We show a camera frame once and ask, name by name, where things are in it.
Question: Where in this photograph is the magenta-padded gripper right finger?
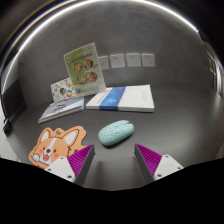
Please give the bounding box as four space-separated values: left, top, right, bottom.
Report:
133 143 185 185

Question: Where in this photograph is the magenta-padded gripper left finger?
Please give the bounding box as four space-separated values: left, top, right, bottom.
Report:
44 143 96 188

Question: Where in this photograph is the mint green computer mouse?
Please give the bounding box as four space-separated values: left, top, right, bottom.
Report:
97 119 135 147

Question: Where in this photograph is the corgi-shaped orange mouse pad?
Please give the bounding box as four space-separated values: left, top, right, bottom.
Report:
28 125 88 169

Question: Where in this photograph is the grey striped book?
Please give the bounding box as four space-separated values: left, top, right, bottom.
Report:
37 95 85 125

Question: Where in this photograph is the white book with blue band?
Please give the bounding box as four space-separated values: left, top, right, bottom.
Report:
85 84 156 113

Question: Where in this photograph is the small colourful printed card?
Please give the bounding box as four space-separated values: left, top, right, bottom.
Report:
50 77 77 103

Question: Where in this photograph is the green food menu stand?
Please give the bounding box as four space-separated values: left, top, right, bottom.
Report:
63 42 107 98

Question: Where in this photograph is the white wall socket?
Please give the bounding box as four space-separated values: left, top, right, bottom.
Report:
98 55 111 71
141 53 156 68
109 53 126 70
125 52 142 69

